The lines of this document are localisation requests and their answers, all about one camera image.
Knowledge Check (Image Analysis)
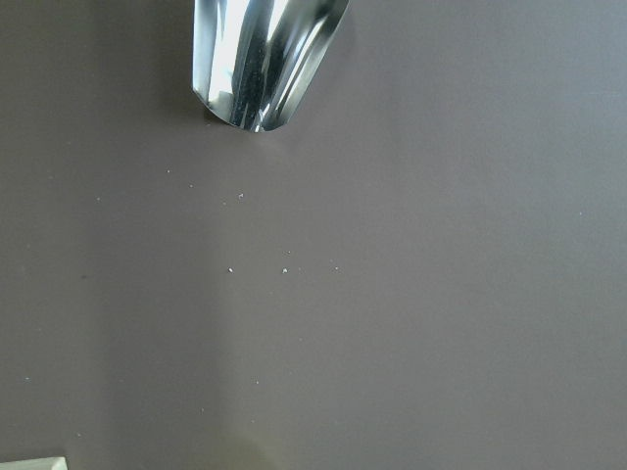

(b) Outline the steel ice scoop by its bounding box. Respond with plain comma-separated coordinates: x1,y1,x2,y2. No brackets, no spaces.
191,1,349,133

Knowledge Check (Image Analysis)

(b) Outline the wooden cutting board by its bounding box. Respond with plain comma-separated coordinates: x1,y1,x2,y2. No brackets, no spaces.
0,456,68,470

